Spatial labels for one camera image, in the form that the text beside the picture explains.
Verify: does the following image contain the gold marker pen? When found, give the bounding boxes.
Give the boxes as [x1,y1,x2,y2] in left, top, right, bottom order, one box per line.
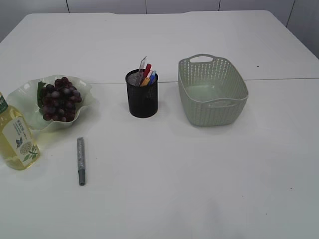
[140,77,150,87]

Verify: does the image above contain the blue scissors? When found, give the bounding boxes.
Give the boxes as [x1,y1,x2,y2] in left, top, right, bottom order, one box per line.
[148,70,157,85]

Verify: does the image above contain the pink purple scissors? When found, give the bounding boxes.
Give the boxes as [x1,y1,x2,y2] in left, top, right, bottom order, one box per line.
[147,70,153,78]

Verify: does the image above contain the red marker pen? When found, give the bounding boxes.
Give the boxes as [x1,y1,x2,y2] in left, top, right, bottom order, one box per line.
[142,63,152,79]

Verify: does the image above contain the clear plastic ruler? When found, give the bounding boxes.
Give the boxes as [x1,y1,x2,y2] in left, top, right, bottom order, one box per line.
[135,56,147,86]

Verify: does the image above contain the grey marker pen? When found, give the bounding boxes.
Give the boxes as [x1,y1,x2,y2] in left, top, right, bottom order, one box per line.
[77,137,86,186]

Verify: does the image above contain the purple grape bunch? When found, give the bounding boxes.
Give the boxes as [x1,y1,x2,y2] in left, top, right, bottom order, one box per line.
[37,77,82,122]

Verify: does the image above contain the yellow tea bottle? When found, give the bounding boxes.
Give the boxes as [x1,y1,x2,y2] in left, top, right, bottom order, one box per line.
[0,95,40,170]

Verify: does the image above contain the black mesh pen holder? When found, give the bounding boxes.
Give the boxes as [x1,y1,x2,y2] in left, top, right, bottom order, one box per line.
[125,69,158,118]

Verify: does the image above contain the green plastic woven basket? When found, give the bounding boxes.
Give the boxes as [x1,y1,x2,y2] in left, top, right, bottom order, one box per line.
[178,54,249,127]

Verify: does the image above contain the pale green wavy plate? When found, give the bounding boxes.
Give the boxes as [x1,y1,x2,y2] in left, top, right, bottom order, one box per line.
[6,75,97,132]

